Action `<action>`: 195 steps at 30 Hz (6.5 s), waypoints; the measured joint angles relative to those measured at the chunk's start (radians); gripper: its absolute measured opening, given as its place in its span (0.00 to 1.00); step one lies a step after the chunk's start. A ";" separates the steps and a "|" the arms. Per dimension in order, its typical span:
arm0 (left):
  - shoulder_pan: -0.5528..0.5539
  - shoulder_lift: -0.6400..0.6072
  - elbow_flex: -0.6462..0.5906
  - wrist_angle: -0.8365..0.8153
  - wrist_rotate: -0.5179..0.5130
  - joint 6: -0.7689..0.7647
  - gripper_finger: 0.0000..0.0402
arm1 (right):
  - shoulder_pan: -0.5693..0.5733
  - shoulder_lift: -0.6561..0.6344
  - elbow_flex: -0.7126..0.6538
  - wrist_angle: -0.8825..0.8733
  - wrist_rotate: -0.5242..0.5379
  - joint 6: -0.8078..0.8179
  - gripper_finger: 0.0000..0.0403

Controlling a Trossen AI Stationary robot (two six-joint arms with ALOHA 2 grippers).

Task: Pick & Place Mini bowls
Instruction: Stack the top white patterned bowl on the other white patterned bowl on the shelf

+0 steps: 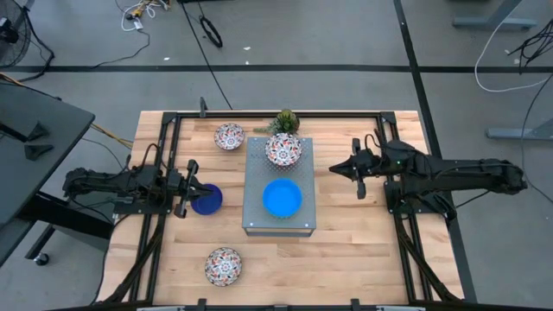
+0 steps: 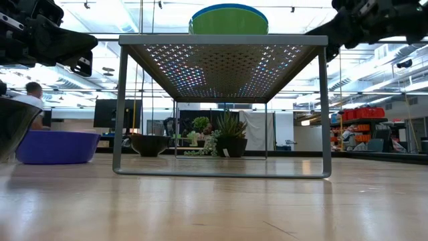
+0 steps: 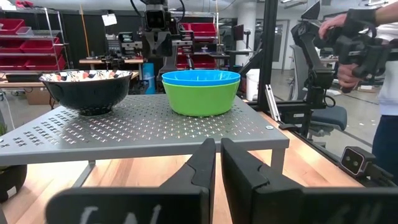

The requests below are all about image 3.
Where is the floral patterned ceramic bowl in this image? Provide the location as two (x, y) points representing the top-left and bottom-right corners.
(39, 69), (134, 117)

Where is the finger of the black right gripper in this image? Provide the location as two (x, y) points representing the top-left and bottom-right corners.
(158, 32), (174, 59)
(143, 32), (159, 59)

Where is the blue cylinder barrel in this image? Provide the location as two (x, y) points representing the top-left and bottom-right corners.
(142, 62), (157, 95)

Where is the long wooden desk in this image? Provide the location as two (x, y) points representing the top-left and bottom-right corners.
(0, 70), (140, 98)

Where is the blue grey office chair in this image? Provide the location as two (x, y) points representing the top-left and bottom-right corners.
(289, 45), (348, 147)

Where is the grey perforated metal shelf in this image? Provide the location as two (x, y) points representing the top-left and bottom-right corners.
(0, 93), (290, 189)

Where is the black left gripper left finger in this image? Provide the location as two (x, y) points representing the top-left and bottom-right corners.
(45, 138), (217, 224)

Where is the cardboard box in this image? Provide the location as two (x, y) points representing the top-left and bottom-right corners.
(24, 86), (60, 106)

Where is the small wooden desk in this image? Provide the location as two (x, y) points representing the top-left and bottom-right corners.
(79, 57), (146, 72)

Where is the black monitor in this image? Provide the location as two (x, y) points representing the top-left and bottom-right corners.
(233, 24), (245, 41)

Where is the white waste bin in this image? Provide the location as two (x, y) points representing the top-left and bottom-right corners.
(245, 68), (261, 101)

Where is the wooden pole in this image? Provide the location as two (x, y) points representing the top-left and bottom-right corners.
(78, 3), (91, 57)

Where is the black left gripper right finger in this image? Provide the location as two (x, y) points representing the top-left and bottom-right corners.
(220, 138), (398, 224)

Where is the white paper sheet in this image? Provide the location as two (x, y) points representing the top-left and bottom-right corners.
(101, 12), (118, 27)

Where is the green plastic bowl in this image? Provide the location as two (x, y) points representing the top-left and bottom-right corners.
(162, 80), (241, 118)

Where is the wire rack with red bins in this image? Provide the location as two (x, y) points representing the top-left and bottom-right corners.
(0, 6), (70, 73)
(169, 11), (220, 71)

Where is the person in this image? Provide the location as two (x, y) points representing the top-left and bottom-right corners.
(318, 0), (398, 185)

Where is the flat black device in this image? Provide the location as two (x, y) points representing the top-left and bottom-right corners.
(5, 72), (45, 83)

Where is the silver metal bracket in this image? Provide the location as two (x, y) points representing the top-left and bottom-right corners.
(264, 83), (281, 122)

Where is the light blue plastic bowl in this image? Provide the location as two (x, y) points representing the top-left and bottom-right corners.
(161, 69), (241, 87)

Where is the black table-level camera box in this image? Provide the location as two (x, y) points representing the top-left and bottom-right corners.
(340, 145), (377, 179)

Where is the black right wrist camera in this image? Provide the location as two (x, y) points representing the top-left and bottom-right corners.
(144, 9), (168, 32)

